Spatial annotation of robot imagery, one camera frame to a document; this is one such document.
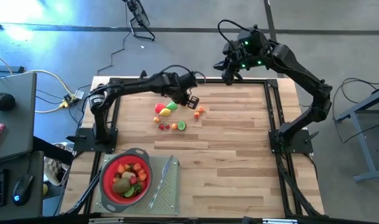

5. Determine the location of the whole brown toy kiwi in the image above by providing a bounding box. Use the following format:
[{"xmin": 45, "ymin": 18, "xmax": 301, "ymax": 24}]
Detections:
[{"xmin": 111, "ymin": 177, "xmax": 132, "ymax": 195}]

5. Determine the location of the grey desk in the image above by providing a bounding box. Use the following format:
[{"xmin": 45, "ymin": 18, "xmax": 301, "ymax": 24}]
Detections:
[{"xmin": 0, "ymin": 72, "xmax": 38, "ymax": 163}]

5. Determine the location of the black portable speaker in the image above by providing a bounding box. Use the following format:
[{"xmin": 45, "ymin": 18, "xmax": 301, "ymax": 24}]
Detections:
[{"xmin": 0, "ymin": 92, "xmax": 16, "ymax": 111}]

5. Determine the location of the chequered bag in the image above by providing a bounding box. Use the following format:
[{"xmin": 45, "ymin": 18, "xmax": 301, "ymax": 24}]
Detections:
[{"xmin": 44, "ymin": 142, "xmax": 72, "ymax": 187}]

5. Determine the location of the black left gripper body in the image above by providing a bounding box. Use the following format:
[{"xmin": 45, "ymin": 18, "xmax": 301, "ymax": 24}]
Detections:
[{"xmin": 163, "ymin": 72, "xmax": 199, "ymax": 104}]

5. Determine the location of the blue-grey table leg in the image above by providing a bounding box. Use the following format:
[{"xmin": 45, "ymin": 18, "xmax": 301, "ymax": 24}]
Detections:
[{"xmin": 334, "ymin": 86, "xmax": 379, "ymax": 182}]

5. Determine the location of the black computer mouse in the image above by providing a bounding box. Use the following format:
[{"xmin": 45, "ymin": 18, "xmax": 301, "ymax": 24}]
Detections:
[{"xmin": 12, "ymin": 173, "xmax": 35, "ymax": 206}]

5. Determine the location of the black fan cable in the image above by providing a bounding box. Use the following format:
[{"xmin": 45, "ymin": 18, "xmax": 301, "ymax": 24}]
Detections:
[{"xmin": 97, "ymin": 0, "xmax": 131, "ymax": 74}]

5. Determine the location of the dark desk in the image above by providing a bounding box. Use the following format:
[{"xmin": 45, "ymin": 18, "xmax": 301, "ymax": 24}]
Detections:
[{"xmin": 0, "ymin": 151, "xmax": 45, "ymax": 220}]

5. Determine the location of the black floor fan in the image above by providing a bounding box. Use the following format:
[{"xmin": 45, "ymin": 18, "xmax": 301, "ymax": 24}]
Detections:
[{"xmin": 122, "ymin": 0, "xmax": 156, "ymax": 42}]

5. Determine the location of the red collapsible bowl grey rim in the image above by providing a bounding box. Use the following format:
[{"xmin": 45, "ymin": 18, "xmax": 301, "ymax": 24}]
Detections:
[{"xmin": 98, "ymin": 147, "xmax": 152, "ymax": 215}]

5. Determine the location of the grey toy knife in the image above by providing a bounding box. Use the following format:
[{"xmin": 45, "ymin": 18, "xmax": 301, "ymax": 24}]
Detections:
[{"xmin": 147, "ymin": 154, "xmax": 175, "ymax": 210}]

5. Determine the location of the silver metal bracket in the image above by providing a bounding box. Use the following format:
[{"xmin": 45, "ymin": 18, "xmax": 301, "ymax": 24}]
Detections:
[
  {"xmin": 88, "ymin": 217, "xmax": 124, "ymax": 224},
  {"xmin": 263, "ymin": 218, "xmax": 298, "ymax": 224}
]

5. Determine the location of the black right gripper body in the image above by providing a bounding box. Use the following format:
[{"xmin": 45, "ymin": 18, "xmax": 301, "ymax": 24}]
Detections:
[{"xmin": 222, "ymin": 26, "xmax": 271, "ymax": 72}]

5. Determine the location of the white floor cable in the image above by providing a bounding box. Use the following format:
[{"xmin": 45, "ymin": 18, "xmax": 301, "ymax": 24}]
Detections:
[{"xmin": 0, "ymin": 51, "xmax": 75, "ymax": 114}]

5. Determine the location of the green perforated metal shelf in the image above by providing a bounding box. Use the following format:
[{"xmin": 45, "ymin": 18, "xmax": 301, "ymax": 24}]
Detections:
[{"xmin": 95, "ymin": 154, "xmax": 182, "ymax": 216}]

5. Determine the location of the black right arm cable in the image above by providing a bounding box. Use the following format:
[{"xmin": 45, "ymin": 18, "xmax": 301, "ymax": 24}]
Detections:
[{"xmin": 216, "ymin": 19, "xmax": 251, "ymax": 47}]

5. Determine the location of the black floor cable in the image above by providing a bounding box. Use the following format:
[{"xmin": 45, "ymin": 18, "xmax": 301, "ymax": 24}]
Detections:
[
  {"xmin": 332, "ymin": 77, "xmax": 379, "ymax": 119},
  {"xmin": 335, "ymin": 123, "xmax": 379, "ymax": 149}
]

